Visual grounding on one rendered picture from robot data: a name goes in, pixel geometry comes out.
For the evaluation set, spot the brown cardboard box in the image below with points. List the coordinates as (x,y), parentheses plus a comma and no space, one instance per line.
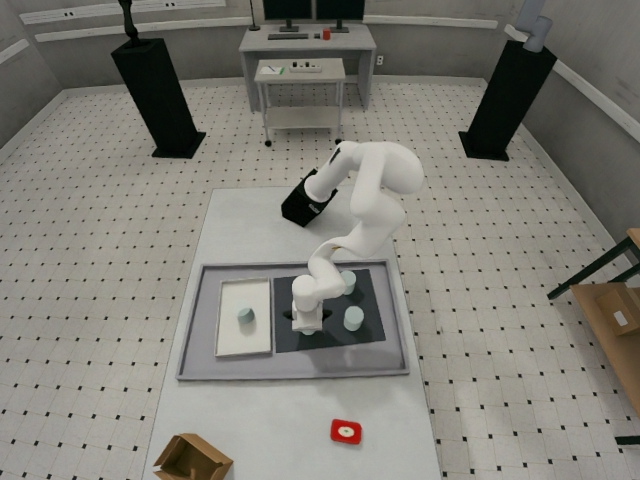
(182,461)

